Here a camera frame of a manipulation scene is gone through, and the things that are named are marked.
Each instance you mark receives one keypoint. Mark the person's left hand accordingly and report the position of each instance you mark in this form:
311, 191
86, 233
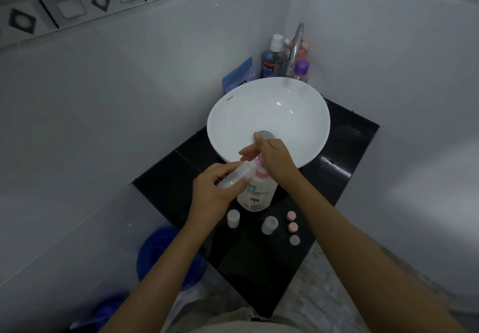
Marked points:
207, 200

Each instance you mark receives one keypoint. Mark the person's right hand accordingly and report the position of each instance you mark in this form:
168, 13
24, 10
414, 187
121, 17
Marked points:
278, 159

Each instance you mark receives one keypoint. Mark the small translucent bottle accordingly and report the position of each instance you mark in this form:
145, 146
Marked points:
239, 172
269, 226
233, 220

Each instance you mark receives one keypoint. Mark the white hand sanitizer pump bottle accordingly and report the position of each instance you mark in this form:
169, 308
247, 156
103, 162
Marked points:
258, 196

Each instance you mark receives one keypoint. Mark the pink cap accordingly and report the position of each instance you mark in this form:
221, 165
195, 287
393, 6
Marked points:
292, 227
291, 215

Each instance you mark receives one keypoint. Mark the white cap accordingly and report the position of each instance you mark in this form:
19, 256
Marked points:
294, 240

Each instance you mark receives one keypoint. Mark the person's right forearm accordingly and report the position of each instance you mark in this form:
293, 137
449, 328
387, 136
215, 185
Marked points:
366, 258

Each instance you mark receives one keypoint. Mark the person's left forearm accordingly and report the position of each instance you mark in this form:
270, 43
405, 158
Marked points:
161, 276

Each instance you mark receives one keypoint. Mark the person's white printed shirt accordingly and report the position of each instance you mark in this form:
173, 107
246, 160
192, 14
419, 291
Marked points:
239, 323

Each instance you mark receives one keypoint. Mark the metal sink drain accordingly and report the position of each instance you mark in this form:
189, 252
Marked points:
263, 134

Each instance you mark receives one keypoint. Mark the white ceramic sink basin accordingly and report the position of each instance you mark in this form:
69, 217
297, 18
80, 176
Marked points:
269, 108

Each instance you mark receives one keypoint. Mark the blue plastic bucket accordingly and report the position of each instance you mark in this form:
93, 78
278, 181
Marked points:
155, 250

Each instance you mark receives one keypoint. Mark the blue pouch packet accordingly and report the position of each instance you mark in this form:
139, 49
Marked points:
237, 78

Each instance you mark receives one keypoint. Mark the blue mouthwash bottle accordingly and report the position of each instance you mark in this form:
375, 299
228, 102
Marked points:
268, 67

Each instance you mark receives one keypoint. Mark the purple capped bottle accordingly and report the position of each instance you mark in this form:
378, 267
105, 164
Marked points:
301, 67

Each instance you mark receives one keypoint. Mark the pink red tube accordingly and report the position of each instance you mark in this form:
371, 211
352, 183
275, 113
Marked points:
304, 48

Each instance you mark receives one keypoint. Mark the chrome faucet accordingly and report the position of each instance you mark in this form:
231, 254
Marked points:
296, 39

